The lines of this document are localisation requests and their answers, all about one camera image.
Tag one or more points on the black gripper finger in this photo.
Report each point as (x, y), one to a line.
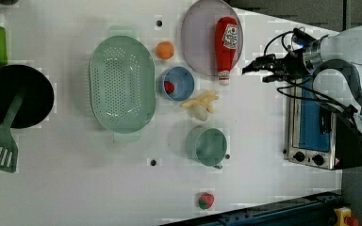
(261, 63)
(273, 78)

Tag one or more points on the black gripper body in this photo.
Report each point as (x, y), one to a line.
(291, 67)

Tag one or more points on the red plush ketchup bottle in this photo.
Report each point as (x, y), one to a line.
(226, 41)

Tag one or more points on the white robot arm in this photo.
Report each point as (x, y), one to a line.
(346, 45)

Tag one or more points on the grey round plate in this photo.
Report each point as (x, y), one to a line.
(198, 34)

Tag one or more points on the black toaster oven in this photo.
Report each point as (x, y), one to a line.
(317, 137)

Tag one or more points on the yellow plush peeled banana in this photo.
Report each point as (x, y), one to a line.
(201, 105)

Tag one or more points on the blue small bowl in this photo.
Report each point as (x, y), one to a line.
(183, 82)

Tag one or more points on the green metal cup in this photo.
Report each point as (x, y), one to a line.
(207, 146)

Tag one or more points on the small red toy fruit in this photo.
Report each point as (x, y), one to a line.
(169, 87)

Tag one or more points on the orange toy ball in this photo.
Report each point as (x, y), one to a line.
(165, 50)

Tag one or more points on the red plush strawberry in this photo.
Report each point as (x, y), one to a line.
(206, 200)

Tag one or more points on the green perforated colander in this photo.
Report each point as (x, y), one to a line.
(122, 84)

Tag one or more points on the yellow red button box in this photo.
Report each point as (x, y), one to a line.
(344, 217)

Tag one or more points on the black pan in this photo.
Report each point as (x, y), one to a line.
(38, 100)

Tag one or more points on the green slotted spatula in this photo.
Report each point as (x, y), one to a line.
(8, 146)

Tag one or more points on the blue metal rail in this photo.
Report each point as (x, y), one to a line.
(313, 210)

